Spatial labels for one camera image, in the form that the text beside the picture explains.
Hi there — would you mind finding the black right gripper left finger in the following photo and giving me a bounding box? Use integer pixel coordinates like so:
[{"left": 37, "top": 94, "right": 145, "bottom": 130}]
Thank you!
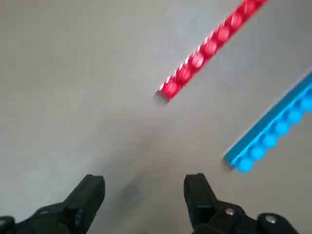
[{"left": 0, "top": 174, "right": 106, "bottom": 234}]

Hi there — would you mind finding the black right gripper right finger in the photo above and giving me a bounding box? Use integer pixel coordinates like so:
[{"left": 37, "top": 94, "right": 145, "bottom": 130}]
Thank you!
[{"left": 183, "top": 173, "right": 299, "bottom": 234}]

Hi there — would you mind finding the blue studded block bar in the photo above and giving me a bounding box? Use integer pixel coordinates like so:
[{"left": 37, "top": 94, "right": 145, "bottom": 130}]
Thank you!
[{"left": 223, "top": 70, "right": 312, "bottom": 174}]

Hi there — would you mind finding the red studded block bar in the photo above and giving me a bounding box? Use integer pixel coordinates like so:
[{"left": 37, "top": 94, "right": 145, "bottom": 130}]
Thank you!
[{"left": 156, "top": 0, "right": 270, "bottom": 102}]

